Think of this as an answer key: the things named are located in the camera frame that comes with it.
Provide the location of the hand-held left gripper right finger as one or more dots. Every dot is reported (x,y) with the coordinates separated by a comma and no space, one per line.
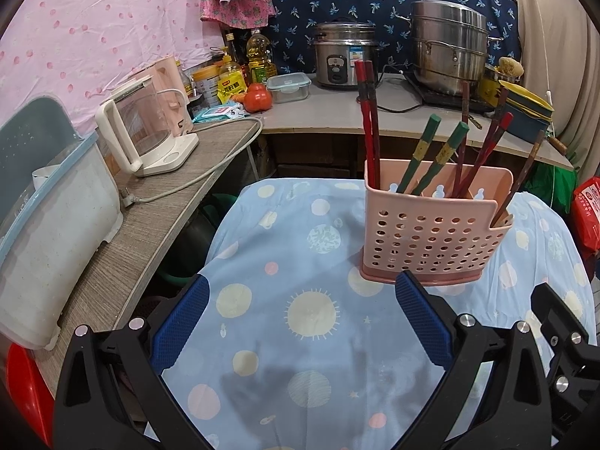
(422,323)

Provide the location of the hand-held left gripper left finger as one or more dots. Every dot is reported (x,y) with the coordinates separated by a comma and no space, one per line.
(180,323)

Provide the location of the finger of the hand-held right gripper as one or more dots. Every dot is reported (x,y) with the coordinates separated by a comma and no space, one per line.
(569,370)
(560,309)

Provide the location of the pink perforated utensil holder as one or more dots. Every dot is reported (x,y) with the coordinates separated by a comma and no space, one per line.
(422,243)

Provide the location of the dark brown chopstick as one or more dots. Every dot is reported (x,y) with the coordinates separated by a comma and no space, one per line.
(500,101)
(527,164)
(464,101)

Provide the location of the green chopstick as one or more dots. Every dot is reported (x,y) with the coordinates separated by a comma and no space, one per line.
(419,150)
(443,152)

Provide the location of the wood grain side counter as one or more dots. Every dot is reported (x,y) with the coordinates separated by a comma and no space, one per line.
(154,234)

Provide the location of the red plastic bag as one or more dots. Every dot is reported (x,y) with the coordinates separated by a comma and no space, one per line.
(588,215)

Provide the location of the green plastic bag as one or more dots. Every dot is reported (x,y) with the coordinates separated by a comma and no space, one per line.
(555,192)

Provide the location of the blue dotted tablecloth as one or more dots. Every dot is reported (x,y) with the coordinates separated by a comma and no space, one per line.
(300,253)

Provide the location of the white plastic dish bin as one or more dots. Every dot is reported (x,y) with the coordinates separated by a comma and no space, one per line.
(51,253)

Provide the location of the red plastic stool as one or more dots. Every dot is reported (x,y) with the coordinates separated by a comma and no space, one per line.
(28,398)

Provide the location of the dark blue plastic basin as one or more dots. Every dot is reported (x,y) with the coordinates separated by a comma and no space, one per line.
(527,126)

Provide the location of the white glass electric kettle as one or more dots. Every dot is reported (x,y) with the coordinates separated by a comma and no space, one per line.
(140,131)

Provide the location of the white bowl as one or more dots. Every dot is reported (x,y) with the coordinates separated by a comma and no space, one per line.
(47,178)

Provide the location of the small metal tool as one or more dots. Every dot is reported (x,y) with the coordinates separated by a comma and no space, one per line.
(476,122)

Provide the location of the yellow plastic basin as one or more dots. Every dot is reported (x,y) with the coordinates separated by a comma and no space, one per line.
(527,101)

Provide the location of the wet wipes packet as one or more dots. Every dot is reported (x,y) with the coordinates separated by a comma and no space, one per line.
(215,113)

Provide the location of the black induction cooktop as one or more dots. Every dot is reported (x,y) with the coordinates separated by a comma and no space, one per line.
(445,101)

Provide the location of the pink electric kettle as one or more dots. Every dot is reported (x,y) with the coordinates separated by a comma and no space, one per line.
(168,89)

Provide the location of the grey counter board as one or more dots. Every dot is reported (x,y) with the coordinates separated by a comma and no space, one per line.
(318,112)

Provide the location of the white jar orange lid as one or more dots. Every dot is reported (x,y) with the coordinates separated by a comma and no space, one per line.
(206,89)

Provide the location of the red tomato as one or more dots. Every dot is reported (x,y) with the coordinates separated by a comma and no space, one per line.
(258,98)

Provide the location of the yellow glass jar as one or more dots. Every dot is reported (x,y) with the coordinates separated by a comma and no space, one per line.
(488,82)

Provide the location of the yellow seasoning packet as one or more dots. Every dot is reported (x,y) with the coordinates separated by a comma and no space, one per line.
(233,86)

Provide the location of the loofah sponge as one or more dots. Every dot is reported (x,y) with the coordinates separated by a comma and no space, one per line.
(510,66)

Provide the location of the beige curtain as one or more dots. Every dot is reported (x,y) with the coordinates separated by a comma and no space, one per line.
(562,56)

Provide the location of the clear food container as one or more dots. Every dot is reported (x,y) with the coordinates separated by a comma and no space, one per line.
(288,89)

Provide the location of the yellow seasoning bottle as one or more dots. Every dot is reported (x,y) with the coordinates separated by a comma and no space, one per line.
(230,65)

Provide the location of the cooking oil bottle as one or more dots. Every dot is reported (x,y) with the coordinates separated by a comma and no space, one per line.
(260,58)

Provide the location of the stainless steel steamer pot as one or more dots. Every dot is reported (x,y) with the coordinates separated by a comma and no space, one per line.
(450,47)

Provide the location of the steel rice cooker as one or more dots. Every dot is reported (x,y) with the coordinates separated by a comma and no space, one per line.
(344,56)

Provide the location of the dark sauce bottle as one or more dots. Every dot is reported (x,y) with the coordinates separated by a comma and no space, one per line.
(230,46)

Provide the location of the pink dotted sheet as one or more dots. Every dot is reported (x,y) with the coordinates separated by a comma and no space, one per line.
(93,33)

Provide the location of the dark blue leaf-print cloth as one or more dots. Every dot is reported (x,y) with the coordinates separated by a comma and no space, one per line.
(328,0)

